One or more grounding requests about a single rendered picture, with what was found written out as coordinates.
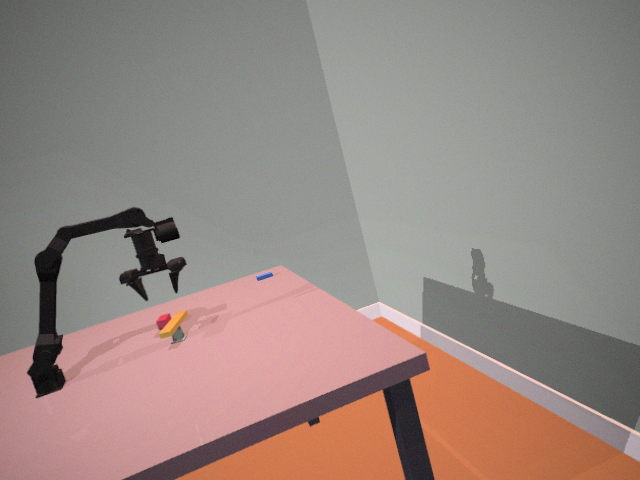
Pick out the small red cube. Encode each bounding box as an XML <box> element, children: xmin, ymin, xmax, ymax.
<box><xmin>157</xmin><ymin>314</ymin><xmax>171</xmax><ymax>331</ymax></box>

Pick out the blue bar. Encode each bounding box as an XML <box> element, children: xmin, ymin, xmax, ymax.
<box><xmin>256</xmin><ymin>271</ymin><xmax>273</xmax><ymax>281</ymax></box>

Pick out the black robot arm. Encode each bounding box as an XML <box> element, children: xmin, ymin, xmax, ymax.
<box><xmin>27</xmin><ymin>207</ymin><xmax>180</xmax><ymax>398</ymax></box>

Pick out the orange bar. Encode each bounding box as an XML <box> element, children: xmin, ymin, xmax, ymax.
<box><xmin>159</xmin><ymin>310</ymin><xmax>188</xmax><ymax>339</ymax></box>

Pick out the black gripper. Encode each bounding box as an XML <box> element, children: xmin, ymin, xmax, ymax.
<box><xmin>119</xmin><ymin>245</ymin><xmax>186</xmax><ymax>302</ymax></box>

